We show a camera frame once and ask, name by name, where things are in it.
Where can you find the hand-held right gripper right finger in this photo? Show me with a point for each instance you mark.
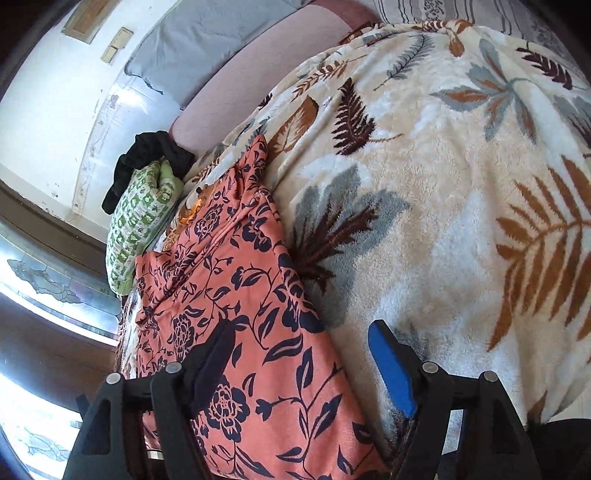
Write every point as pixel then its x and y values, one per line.
pixel 392 364

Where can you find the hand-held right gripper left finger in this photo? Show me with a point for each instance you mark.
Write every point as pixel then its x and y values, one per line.
pixel 216 362

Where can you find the orange floral pants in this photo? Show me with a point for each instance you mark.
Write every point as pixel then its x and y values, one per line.
pixel 277 369

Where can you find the green patterned pillow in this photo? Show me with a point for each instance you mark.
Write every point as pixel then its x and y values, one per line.
pixel 138 221

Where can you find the cream leaf print blanket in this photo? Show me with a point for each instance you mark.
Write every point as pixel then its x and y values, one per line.
pixel 438 207

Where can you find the stained glass window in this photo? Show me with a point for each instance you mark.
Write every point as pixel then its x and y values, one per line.
pixel 41 281

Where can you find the black cloth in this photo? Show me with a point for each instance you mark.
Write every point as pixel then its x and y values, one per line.
pixel 152 147

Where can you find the pink quilted cushion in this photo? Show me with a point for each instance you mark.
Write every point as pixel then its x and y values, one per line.
pixel 240 78

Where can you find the grey pillow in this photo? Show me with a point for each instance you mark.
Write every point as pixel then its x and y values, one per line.
pixel 207 41

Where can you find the striped pillow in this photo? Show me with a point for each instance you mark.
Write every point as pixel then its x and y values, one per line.
pixel 461 14

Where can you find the beige wall switch plate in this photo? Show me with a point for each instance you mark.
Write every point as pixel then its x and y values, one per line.
pixel 110 54
pixel 123 36

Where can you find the wooden wall frame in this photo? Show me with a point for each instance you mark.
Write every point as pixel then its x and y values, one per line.
pixel 90 18

